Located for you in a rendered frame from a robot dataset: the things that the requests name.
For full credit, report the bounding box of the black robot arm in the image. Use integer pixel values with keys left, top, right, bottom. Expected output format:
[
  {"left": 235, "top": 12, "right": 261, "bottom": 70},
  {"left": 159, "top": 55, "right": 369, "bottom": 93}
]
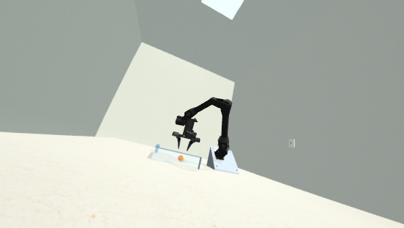
[{"left": 175, "top": 97, "right": 232, "bottom": 160}]

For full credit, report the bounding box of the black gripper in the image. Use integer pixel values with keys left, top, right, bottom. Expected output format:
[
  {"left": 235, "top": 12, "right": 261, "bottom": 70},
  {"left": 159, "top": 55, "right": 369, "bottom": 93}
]
[{"left": 172, "top": 126, "right": 201, "bottom": 151}]

